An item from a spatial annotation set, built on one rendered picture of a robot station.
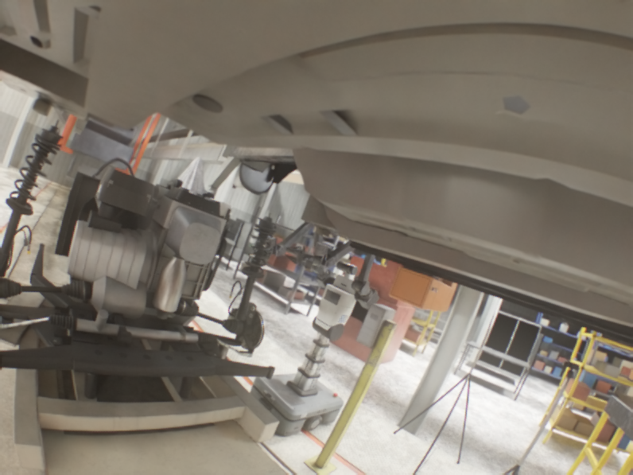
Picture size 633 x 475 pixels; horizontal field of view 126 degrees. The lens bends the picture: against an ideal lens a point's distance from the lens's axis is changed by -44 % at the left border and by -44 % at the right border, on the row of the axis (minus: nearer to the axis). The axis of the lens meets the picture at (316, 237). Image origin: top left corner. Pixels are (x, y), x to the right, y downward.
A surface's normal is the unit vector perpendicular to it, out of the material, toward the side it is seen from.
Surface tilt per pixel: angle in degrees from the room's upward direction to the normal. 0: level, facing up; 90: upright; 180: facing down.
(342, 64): 179
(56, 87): 90
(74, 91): 90
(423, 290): 90
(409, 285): 90
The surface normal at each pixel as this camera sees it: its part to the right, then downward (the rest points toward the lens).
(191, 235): 0.71, 0.25
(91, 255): 0.55, 0.18
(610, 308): -0.65, -0.11
